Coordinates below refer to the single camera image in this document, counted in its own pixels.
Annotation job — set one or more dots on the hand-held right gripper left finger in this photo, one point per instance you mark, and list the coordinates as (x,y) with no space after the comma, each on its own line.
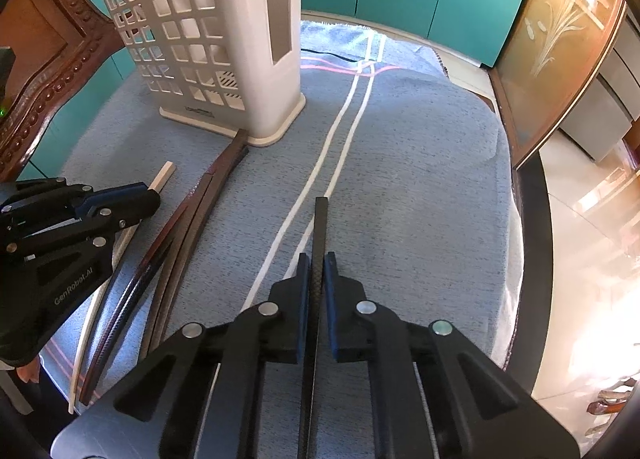
(303,309)

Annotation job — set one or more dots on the beige chopstick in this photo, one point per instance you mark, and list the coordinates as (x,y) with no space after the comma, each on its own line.
(162,178)

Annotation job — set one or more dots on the dark brown chopstick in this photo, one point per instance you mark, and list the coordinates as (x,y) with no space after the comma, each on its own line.
(212,194)
(192,221)
(122,289)
(150,259)

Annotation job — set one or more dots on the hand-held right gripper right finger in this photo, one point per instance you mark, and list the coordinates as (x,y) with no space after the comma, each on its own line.
(331,309)

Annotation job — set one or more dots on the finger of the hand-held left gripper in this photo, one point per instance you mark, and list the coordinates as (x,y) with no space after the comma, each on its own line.
(120,195)
(135,211)

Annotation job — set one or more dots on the black chopstick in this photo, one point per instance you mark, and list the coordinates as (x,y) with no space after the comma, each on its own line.
(320,229)

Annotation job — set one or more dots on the blue striped cloth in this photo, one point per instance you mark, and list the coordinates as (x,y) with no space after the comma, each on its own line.
(400,164)

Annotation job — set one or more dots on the grey perforated utensil basket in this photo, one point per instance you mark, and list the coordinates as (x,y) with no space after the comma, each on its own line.
(287,104)

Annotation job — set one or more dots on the wooden furniture legs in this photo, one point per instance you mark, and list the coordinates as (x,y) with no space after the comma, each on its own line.
(612,404)

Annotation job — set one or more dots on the etched glass sliding door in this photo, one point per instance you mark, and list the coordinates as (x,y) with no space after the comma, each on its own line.
(560,49)

